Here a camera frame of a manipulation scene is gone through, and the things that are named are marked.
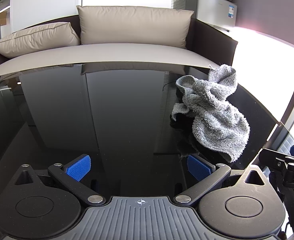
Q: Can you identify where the grey fluffy towel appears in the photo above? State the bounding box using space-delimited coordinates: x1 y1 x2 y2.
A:
171 64 250 163

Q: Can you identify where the dark brown sofa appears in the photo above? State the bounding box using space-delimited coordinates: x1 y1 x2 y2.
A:
0 18 238 76

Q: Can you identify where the small beige side cushion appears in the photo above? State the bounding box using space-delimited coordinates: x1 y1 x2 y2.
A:
0 22 81 59

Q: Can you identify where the silver mini fridge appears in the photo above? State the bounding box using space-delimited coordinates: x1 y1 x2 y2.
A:
185 0 237 31

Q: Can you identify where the large beige back cushion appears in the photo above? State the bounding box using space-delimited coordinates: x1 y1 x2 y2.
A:
77 5 193 48

